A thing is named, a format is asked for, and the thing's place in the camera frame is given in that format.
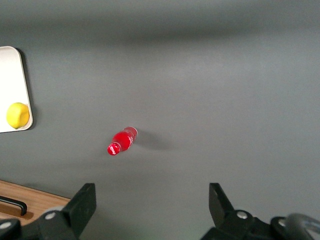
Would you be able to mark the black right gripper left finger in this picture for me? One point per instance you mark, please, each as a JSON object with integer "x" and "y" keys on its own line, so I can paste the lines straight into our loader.
{"x": 80, "y": 210}

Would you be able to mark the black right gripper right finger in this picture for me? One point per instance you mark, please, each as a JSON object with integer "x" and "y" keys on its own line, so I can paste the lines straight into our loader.
{"x": 222, "y": 210}

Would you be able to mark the white plastic tray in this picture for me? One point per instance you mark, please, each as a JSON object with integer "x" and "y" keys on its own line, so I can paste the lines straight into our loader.
{"x": 11, "y": 85}

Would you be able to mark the red soda bottle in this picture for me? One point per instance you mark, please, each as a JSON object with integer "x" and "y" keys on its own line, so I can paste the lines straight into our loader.
{"x": 122, "y": 141}

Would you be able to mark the yellow lemon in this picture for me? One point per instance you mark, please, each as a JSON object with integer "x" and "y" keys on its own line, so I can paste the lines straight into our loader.
{"x": 17, "y": 115}

